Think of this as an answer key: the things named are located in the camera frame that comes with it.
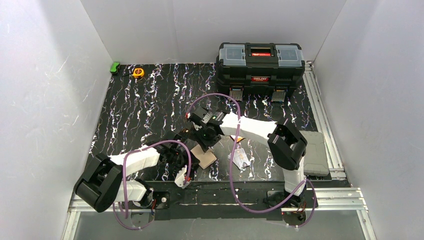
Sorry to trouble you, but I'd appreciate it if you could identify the yellow tape measure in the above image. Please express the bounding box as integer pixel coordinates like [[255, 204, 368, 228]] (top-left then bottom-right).
[[132, 67, 145, 79]]

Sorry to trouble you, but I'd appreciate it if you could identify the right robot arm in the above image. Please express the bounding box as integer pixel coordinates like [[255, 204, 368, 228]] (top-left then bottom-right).
[[186, 107, 308, 198]]

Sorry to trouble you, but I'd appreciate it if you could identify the aluminium frame rail right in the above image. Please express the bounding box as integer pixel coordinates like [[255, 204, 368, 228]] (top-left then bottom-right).
[[303, 61, 347, 181]]

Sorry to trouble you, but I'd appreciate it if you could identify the silver toolbox latch left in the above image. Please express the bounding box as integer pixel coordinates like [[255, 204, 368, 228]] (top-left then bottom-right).
[[229, 86, 244, 102]]

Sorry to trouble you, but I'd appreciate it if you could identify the grey pad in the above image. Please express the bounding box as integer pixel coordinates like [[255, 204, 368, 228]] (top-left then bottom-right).
[[300, 130, 330, 177]]

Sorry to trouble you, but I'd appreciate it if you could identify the silver toolbox latch right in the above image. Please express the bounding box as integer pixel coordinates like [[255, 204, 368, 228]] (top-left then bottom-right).
[[271, 88, 287, 103]]

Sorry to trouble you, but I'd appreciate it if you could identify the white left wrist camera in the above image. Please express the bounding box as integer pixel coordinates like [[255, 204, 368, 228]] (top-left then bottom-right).
[[174, 165, 191, 189]]

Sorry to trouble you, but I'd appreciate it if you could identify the beige card holder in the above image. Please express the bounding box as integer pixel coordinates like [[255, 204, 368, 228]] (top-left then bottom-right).
[[190, 144, 217, 170]]

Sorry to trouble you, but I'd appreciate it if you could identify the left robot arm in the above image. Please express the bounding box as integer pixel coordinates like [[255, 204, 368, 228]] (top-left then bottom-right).
[[73, 139, 200, 213]]

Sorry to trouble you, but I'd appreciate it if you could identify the green plastic object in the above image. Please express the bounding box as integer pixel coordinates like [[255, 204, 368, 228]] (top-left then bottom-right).
[[109, 62, 121, 75]]

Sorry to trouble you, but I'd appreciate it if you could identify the aluminium frame rail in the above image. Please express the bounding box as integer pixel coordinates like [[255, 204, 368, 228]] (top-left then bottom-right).
[[303, 61, 347, 181], [61, 187, 376, 240]]

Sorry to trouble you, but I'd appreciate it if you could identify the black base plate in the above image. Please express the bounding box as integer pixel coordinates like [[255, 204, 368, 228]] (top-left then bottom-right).
[[120, 180, 352, 221]]

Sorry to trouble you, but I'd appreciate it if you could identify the black plastic toolbox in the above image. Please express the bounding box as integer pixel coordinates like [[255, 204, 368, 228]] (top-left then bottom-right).
[[215, 42, 306, 100]]

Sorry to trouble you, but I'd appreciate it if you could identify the white card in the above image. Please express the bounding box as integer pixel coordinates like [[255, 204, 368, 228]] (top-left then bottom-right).
[[232, 148, 251, 170]]

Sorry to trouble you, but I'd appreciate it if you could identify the silver toolbox latch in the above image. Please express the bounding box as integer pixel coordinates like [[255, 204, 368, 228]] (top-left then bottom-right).
[[271, 88, 287, 103], [229, 86, 244, 102]]

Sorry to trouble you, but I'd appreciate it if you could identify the orange card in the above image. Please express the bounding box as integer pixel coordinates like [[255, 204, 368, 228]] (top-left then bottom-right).
[[230, 135, 245, 143]]

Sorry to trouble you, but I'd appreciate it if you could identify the aluminium frame rail front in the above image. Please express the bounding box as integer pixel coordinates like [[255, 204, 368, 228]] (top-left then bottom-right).
[[61, 187, 376, 240]]

